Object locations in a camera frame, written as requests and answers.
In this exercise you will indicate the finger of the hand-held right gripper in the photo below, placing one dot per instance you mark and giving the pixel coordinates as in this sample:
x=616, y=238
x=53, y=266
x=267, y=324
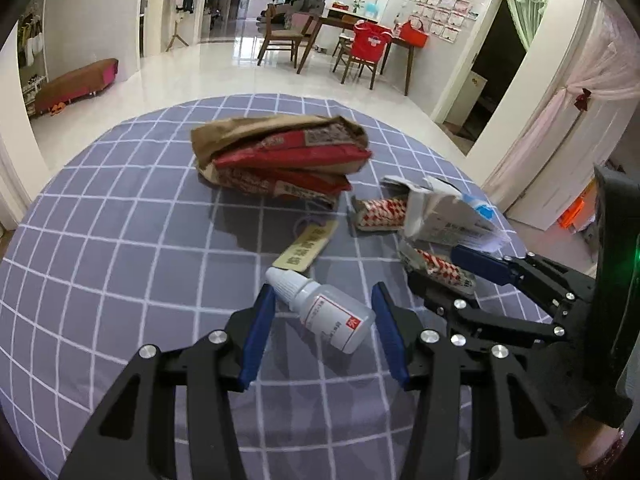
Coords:
x=480, y=260
x=435, y=291

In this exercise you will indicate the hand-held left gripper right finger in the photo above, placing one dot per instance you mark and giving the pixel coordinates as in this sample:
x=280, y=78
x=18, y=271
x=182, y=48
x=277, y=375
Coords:
x=390, y=330

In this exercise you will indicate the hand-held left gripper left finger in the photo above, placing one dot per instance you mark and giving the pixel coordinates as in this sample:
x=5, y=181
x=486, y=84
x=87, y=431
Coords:
x=257, y=335

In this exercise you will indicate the white plastic dropper bottle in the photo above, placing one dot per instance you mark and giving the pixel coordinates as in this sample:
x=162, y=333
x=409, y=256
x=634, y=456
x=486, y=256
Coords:
x=330, y=317

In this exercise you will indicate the person's right forearm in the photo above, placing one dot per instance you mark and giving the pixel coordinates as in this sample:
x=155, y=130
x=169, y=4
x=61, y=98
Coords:
x=600, y=455

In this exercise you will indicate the white cardboard medicine box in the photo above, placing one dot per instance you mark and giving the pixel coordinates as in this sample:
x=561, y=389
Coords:
x=450, y=220

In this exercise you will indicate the orange toy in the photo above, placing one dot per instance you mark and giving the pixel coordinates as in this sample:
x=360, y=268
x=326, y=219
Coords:
x=577, y=212

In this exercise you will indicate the white door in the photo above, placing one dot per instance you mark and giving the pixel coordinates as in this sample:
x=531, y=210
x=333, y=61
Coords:
x=555, y=185

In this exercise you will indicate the round checkered table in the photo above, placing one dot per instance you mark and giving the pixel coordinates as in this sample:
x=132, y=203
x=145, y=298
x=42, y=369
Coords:
x=125, y=285

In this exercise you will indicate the white low cabinet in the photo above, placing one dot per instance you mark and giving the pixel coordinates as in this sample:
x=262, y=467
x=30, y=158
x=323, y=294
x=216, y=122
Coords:
x=467, y=97

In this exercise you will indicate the brown red paper bag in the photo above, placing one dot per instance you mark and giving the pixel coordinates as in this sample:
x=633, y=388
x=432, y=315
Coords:
x=280, y=160

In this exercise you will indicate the pink lace curtain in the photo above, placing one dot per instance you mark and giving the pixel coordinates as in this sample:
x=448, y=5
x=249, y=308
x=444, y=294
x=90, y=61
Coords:
x=565, y=105

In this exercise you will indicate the red curtain bow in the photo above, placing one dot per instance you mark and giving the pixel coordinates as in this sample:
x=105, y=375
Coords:
x=583, y=100

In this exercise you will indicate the wooden chair with cover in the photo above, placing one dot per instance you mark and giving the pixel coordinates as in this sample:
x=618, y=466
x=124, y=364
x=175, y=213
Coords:
x=355, y=65

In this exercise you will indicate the red chair cover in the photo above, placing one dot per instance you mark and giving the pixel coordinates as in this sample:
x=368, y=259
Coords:
x=372, y=42

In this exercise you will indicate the green door curtain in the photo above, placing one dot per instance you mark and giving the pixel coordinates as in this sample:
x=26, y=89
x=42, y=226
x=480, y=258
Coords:
x=525, y=5

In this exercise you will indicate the wooden dining table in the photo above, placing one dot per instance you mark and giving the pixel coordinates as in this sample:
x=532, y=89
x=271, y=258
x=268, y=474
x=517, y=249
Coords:
x=340, y=24

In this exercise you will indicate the white sideboard cabinet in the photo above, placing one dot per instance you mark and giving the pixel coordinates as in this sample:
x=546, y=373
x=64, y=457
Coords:
x=345, y=10

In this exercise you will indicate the wooden dining chair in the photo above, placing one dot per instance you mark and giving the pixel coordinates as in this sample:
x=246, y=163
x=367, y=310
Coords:
x=280, y=35

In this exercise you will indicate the orange slippers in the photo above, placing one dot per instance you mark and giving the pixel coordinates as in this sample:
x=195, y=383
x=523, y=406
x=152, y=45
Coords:
x=57, y=108

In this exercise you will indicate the brown pink bench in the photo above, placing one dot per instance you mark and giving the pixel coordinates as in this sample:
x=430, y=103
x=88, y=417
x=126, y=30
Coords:
x=75, y=82

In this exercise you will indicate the wooden coat rack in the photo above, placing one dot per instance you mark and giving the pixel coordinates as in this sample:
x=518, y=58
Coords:
x=176, y=30

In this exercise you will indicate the grey sofa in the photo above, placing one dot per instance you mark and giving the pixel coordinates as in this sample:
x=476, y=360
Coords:
x=280, y=10

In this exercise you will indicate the white shelf rack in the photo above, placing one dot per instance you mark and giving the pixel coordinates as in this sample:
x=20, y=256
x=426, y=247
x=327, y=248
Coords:
x=32, y=45

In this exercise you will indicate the group of wall certificates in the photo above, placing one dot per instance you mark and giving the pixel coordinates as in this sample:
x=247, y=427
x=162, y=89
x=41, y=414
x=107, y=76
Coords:
x=450, y=10

